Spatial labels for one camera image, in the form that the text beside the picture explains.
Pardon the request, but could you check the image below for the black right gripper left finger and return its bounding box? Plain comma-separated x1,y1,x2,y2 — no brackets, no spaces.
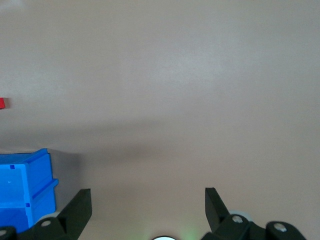
0,188,93,240

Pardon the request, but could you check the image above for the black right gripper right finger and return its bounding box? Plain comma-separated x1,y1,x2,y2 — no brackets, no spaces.
201,187,307,240

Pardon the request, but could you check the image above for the blue plastic storage bin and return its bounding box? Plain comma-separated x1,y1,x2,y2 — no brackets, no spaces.
0,148,59,230

